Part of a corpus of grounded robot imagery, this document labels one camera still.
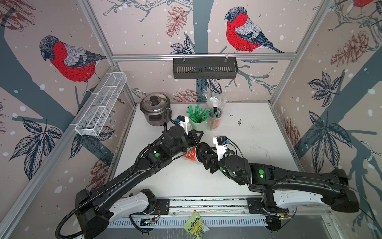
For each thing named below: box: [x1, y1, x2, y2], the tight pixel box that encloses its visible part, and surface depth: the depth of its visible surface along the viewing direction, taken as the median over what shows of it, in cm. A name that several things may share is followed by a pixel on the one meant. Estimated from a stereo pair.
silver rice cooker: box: [139, 92, 173, 126], surface depth 98 cm
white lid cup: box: [209, 97, 219, 108], surface depth 100 cm
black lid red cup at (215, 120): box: [207, 106, 222, 131], surface depth 92 cm
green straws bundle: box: [186, 104, 211, 123], surface depth 94 cm
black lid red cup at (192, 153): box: [183, 142, 210, 162], surface depth 65 cm
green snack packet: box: [183, 210, 211, 239], surface depth 69 cm
